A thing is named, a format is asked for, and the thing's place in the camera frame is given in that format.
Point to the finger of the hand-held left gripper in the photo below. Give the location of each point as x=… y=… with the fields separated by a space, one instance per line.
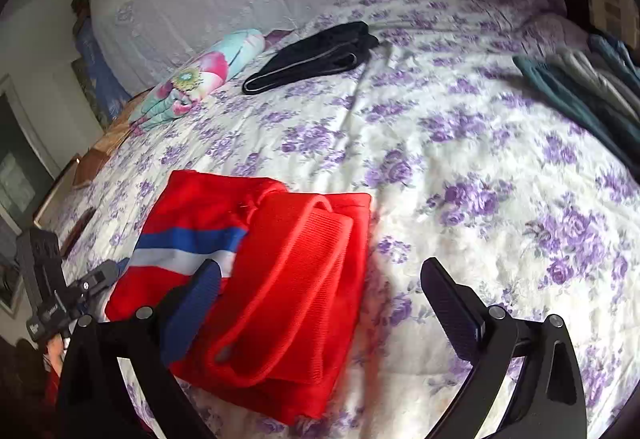
x=97 y=279

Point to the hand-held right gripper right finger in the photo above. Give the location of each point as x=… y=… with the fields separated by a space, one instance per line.
x=450 y=309

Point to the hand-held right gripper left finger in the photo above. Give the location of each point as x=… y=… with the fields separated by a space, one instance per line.
x=200 y=299

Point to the red jacket with stripes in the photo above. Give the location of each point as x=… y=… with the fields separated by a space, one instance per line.
x=300 y=294

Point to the window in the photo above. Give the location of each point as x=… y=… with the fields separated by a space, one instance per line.
x=15 y=179

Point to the purple floral bedspread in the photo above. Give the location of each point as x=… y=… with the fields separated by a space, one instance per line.
x=450 y=144

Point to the blue patterned mattress side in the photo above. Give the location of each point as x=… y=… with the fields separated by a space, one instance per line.
x=100 y=79

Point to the teal floral pillow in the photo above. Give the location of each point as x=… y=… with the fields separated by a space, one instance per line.
x=200 y=74

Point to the dark green garment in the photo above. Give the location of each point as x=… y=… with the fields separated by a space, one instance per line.
x=565 y=104

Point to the black garment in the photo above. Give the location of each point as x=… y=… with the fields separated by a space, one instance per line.
x=310 y=59

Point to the grey garment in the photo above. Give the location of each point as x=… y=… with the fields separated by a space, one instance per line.
x=595 y=74

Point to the dark blue garment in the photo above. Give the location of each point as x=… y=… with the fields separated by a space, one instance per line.
x=615 y=51

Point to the brown wooden bed frame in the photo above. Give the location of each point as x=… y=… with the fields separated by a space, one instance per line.
x=90 y=169

